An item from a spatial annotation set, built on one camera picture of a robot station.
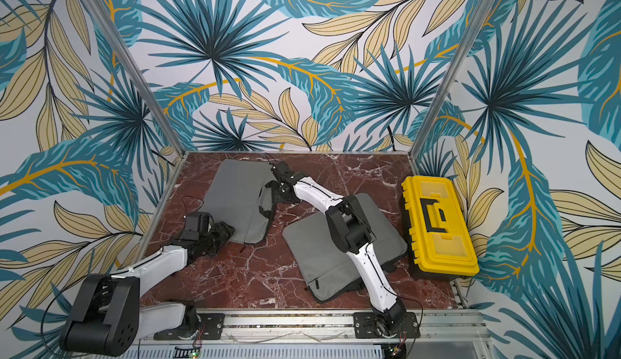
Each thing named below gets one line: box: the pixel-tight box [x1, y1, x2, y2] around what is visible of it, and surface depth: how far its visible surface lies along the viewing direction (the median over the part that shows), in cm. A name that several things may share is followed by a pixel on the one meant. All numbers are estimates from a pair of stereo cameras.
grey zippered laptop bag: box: [198, 159, 277, 244], surface depth 100 cm
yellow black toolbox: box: [399, 175, 480, 280], surface depth 79 cm
